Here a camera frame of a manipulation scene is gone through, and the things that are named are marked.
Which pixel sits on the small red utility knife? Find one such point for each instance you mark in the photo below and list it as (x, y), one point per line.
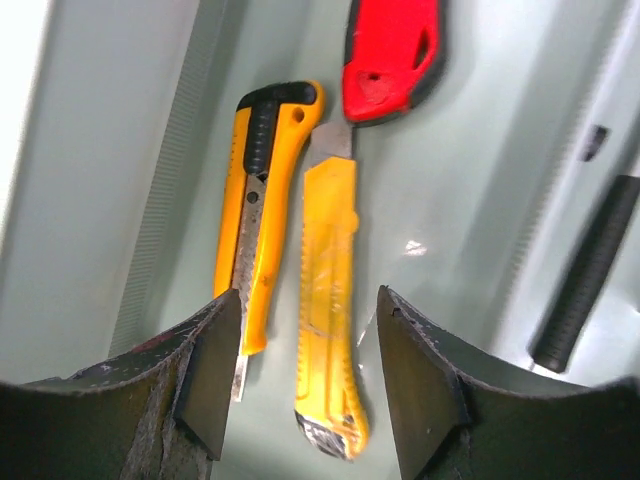
(394, 56)

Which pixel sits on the black handle hammer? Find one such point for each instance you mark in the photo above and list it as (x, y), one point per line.
(586, 276)

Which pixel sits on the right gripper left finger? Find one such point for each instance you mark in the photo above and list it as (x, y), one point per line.
(158, 411)

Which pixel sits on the yellow utility knife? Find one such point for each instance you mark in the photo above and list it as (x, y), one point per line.
(327, 405)

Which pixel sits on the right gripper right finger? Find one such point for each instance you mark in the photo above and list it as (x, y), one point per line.
(460, 413)

